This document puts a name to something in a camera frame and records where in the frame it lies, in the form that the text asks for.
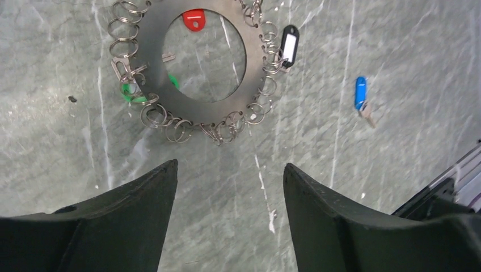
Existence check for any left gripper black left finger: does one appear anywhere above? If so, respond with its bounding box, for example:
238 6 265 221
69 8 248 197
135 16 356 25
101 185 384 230
1 159 178 271

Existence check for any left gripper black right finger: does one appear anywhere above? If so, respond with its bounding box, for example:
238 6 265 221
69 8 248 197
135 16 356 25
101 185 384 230
283 164 480 271

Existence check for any key with blue tag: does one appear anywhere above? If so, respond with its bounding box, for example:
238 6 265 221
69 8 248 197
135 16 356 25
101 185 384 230
355 76 376 129

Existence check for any green key tag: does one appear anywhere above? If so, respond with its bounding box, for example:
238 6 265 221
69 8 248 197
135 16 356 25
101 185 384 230
121 74 180 104

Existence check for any metal disc with keyrings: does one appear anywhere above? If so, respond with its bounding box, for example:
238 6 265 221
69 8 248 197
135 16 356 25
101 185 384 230
107 1 280 145

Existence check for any red key tag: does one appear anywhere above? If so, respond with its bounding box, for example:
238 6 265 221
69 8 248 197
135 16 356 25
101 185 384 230
182 8 206 32

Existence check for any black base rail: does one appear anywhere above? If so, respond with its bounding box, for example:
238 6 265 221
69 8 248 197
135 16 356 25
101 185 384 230
393 142 480 221

